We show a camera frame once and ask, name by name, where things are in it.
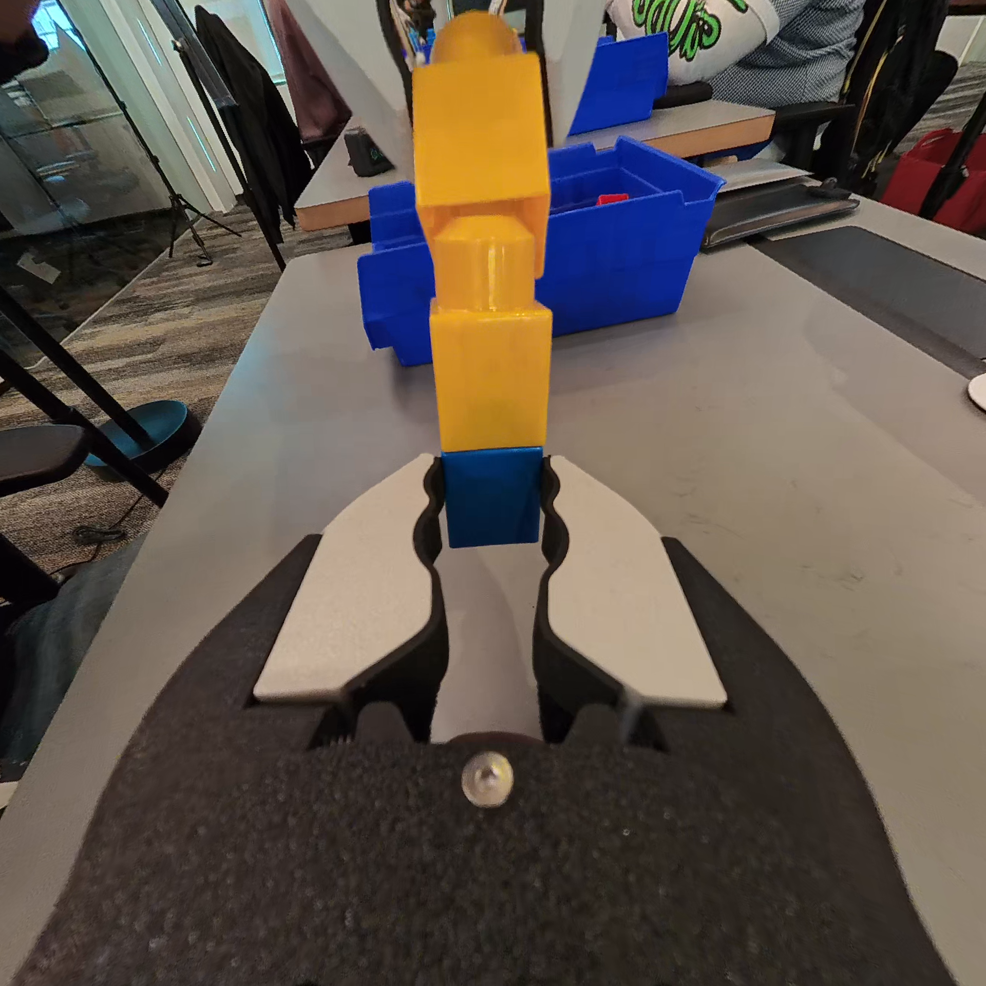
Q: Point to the black backpack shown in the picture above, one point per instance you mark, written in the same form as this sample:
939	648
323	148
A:
893	92

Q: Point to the instruction sheet on white stand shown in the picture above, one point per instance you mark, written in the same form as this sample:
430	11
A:
974	394

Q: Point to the red bag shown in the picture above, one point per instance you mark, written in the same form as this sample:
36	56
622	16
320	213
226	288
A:
932	177

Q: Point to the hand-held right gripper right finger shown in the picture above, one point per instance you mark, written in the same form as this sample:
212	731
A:
624	608

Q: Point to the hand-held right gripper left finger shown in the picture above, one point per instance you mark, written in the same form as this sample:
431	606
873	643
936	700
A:
354	608

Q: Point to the small black device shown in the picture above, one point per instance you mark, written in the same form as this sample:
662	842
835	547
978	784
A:
370	154

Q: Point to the yellow mega block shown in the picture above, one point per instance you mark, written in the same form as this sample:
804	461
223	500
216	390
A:
489	377
477	131

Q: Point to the blue mega block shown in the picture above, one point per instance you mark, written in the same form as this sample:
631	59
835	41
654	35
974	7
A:
493	497

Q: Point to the white paper sheets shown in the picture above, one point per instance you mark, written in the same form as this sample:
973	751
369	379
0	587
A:
755	179

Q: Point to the black pole round base stand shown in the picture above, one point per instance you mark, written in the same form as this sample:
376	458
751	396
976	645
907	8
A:
146	431

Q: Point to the blue plastic bin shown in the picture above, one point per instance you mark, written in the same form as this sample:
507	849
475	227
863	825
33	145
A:
616	262
624	85

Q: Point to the dark grey desk mat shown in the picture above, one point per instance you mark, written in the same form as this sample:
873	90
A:
886	293

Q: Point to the maroon hanging cloth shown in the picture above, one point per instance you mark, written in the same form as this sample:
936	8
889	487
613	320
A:
308	69

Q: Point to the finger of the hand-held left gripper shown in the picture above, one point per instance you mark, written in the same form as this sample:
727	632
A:
347	54
574	73

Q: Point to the black folder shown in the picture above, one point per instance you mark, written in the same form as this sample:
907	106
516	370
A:
778	216

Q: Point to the person's leg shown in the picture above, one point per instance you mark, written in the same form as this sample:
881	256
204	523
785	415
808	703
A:
46	639

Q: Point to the black hanging jacket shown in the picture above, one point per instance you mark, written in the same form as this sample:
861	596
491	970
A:
246	139

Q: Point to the black tripod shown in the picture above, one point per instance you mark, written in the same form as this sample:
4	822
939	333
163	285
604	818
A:
185	154

